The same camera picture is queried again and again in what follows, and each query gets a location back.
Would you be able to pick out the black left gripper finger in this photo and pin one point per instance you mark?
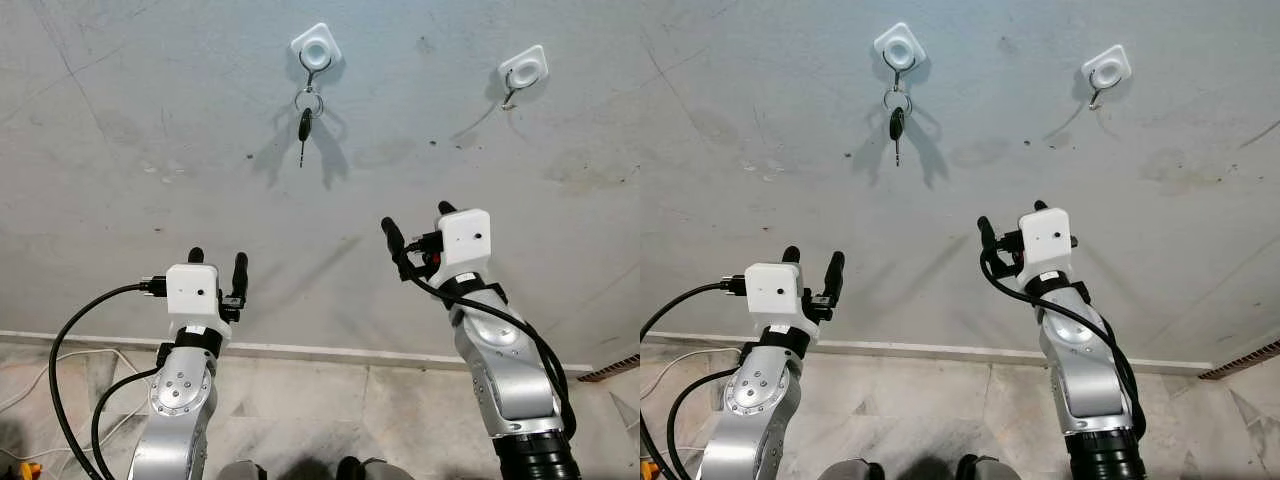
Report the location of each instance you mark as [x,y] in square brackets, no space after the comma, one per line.
[835,275]
[240,275]
[790,255]
[196,256]

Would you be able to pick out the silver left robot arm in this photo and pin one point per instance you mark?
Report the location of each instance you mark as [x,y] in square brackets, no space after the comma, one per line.
[178,400]
[745,400]

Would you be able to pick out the white baseboard strip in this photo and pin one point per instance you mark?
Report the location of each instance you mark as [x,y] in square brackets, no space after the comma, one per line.
[300,349]
[950,348]

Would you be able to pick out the grey left robot leg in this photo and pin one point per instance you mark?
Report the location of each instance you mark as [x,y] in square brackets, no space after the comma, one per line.
[850,470]
[242,471]

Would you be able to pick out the grey robot leg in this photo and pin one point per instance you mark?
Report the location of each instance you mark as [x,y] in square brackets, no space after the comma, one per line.
[242,471]
[988,469]
[850,470]
[375,470]

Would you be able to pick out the brown floor drain grille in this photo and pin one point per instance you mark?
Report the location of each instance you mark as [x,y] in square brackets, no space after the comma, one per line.
[610,368]
[1240,360]

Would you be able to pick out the grey right robot leg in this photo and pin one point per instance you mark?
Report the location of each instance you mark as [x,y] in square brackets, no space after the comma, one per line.
[375,470]
[988,469]

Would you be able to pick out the yellow black object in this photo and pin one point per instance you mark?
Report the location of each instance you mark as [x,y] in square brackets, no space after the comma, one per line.
[18,472]
[648,471]

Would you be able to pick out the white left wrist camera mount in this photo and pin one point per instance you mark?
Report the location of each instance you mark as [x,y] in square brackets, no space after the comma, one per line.
[772,290]
[192,290]

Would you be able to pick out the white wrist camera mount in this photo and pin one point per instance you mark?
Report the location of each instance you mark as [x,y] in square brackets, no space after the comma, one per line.
[772,290]
[1045,240]
[192,290]
[465,240]

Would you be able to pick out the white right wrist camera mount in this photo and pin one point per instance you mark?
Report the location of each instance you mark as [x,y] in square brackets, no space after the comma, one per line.
[1045,240]
[465,240]

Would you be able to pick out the white square wall hook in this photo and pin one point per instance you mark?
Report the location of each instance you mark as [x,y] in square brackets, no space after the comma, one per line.
[527,66]
[899,47]
[1108,66]
[316,47]

